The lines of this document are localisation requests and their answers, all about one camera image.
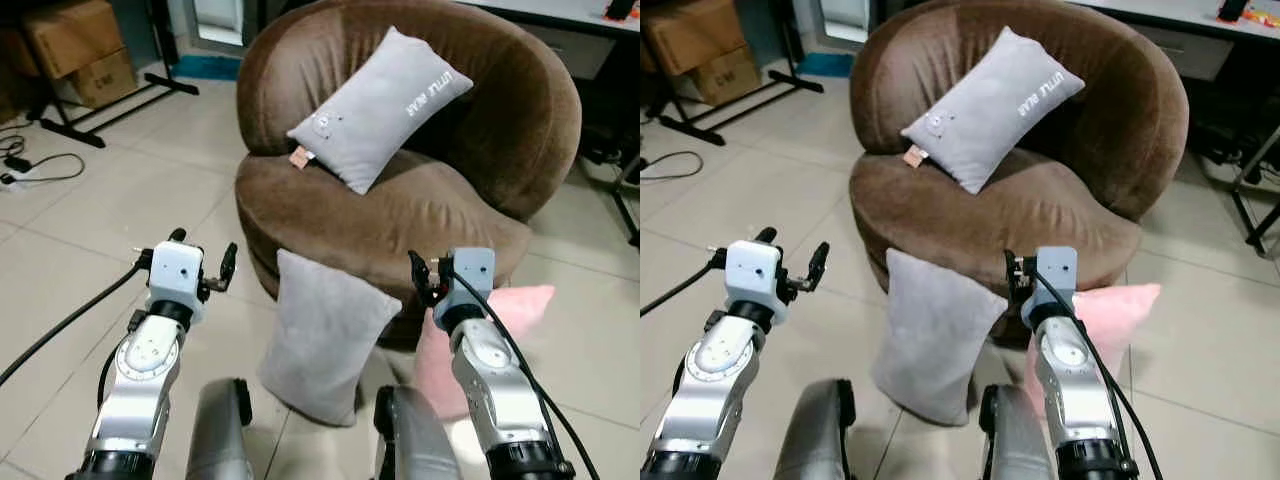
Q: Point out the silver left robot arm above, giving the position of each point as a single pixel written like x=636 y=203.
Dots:
x=715 y=385
x=140 y=380

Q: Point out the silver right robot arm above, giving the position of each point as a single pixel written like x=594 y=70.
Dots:
x=495 y=385
x=1070 y=385

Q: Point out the brown round velvet sofa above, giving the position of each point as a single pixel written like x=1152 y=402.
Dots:
x=1040 y=215
x=420 y=215

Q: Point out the pink pillow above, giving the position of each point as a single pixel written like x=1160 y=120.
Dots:
x=1125 y=310
x=525 y=305

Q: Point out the plain grey pillow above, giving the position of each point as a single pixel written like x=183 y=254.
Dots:
x=325 y=335
x=935 y=335

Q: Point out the grey little bear print pillow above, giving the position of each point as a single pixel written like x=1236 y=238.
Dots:
x=990 y=105
x=375 y=105

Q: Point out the blue floor mat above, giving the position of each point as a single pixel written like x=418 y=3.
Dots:
x=825 y=65
x=205 y=67

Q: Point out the black metal rack stand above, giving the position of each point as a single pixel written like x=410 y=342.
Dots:
x=85 y=128
x=700 y=125

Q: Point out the grey left robot leg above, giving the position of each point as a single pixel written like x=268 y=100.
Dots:
x=220 y=435
x=815 y=435

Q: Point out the grey robot leg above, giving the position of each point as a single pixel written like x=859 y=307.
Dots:
x=1010 y=440
x=815 y=435
x=415 y=440
x=220 y=435

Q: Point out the grey right robot leg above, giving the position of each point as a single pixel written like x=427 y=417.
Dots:
x=415 y=440
x=1010 y=440

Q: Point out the small cardboard box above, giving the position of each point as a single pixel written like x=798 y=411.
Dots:
x=105 y=80
x=730 y=75

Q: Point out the white power strip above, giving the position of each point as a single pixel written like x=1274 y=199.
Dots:
x=12 y=180

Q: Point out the large cardboard box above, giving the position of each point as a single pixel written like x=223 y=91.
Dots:
x=70 y=35
x=695 y=30

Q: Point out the grey desk drawer unit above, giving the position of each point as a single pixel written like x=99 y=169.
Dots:
x=1185 y=52
x=570 y=50

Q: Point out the white desk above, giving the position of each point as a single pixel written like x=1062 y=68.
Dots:
x=1160 y=14
x=560 y=12

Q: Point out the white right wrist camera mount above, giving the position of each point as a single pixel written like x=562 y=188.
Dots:
x=1052 y=280
x=468 y=280

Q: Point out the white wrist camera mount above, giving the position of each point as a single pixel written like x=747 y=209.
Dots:
x=468 y=280
x=752 y=270
x=1052 y=280
x=177 y=270

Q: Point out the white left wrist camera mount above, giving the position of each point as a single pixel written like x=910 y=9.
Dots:
x=177 y=270
x=752 y=270

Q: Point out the dark metal frame stand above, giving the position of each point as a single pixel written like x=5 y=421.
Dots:
x=625 y=200
x=1258 y=190

